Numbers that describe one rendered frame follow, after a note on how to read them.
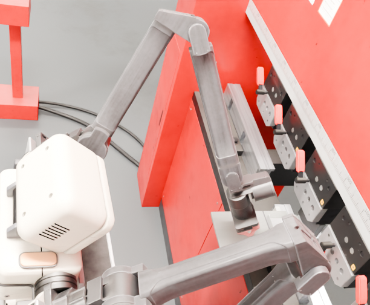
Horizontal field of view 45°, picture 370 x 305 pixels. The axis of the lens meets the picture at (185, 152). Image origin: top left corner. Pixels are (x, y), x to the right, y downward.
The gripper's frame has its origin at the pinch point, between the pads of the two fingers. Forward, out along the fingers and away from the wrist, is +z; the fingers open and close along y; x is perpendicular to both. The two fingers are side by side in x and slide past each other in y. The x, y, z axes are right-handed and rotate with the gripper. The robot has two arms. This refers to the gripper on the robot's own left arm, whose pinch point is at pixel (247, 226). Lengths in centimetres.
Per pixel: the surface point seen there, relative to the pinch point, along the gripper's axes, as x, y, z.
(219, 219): 7.6, 4.7, -0.9
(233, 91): -11, 73, 14
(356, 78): -37, 10, -36
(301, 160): -20.5, 8.1, -13.2
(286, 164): -17.8, 16.3, -2.2
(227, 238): 6.9, -2.3, -0.7
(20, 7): 79, 153, -14
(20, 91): 111, 159, 39
